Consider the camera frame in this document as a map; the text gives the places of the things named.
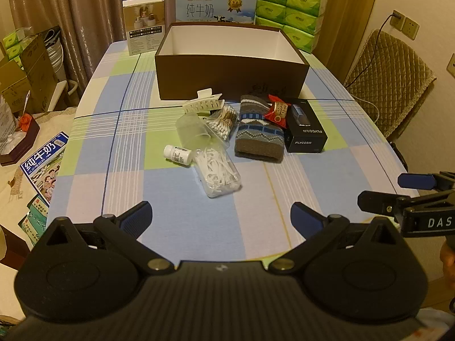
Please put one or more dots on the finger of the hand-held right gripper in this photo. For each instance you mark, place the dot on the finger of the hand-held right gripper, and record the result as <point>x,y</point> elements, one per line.
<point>416,180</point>
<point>376,200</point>

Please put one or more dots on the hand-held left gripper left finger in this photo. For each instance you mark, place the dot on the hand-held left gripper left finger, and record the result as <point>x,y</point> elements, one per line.
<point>137,214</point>

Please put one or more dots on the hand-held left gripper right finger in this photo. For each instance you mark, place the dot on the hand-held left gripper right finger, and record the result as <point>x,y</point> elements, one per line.
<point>302,217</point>

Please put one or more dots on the white pill bottle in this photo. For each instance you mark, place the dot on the white pill bottle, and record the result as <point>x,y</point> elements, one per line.
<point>177,154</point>

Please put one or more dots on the clear box of floss picks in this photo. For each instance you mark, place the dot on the clear box of floss picks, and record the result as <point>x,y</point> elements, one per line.
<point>217,170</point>

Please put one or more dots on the striped knitted sock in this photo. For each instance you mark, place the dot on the striped knitted sock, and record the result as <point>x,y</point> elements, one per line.
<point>257,131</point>

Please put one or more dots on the clear plastic cup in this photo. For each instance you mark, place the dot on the clear plastic cup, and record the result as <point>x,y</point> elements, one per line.
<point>192,128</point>

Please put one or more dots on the red snack packet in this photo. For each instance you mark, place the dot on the red snack packet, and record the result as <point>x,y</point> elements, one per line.
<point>279,110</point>

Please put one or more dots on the bag of cotton swabs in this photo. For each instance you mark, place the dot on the bag of cotton swabs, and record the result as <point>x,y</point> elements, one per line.
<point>224,122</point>

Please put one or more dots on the white cardboard box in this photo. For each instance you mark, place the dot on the white cardboard box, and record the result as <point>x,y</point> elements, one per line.
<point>227,74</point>

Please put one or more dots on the person's right hand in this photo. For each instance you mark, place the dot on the person's right hand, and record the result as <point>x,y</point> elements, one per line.
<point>448,264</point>

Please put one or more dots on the black shaver box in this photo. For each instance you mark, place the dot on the black shaver box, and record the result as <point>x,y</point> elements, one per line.
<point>307,135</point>

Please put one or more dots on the green printed carton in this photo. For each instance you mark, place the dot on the green printed carton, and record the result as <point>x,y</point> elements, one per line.
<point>35,220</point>

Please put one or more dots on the flat blue milk carton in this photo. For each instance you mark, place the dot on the flat blue milk carton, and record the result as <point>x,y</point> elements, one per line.
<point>42,170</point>

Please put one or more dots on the quilted brown chair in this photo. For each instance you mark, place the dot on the quilted brown chair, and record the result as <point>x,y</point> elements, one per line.
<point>387,78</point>

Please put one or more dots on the white hair claw clip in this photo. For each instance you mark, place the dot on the white hair claw clip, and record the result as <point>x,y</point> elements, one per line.
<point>202,106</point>

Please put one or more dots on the dark wooden tray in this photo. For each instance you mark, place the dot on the dark wooden tray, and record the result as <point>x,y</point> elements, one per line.
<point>17,151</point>

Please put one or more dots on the orange figurine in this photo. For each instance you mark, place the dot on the orange figurine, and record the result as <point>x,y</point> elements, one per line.
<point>25,122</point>

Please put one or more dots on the large printed cardboard carton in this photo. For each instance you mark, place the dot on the large printed cardboard carton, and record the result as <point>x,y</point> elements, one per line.
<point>35,71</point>

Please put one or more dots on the plain brown cardboard carton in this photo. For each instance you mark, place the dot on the plain brown cardboard carton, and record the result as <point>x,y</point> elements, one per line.
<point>12,88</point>

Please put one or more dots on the white fan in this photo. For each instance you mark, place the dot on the white fan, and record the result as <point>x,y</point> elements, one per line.
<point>53,57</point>

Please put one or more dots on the white product box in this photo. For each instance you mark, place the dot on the white product box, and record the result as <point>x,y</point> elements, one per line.
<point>144,25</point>

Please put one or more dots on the wooden door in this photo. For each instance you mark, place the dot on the wooden door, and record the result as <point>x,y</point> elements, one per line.
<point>337,3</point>

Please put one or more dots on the green tissue packet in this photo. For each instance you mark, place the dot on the green tissue packet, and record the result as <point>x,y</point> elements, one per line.
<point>14,51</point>
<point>12,37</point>

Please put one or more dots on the pack of green tissue packets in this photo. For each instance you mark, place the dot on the pack of green tissue packets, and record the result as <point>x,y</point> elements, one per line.
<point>291,10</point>

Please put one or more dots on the brown curtain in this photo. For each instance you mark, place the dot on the brown curtain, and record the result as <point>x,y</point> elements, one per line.
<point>89,7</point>

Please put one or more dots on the blue milk carton box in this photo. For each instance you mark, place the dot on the blue milk carton box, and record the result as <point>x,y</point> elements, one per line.
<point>213,7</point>

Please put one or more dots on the beige wall switch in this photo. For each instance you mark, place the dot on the beige wall switch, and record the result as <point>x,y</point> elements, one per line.
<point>452,64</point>

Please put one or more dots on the beige wall socket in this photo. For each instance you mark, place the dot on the beige wall socket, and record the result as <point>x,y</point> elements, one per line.
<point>408,26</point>

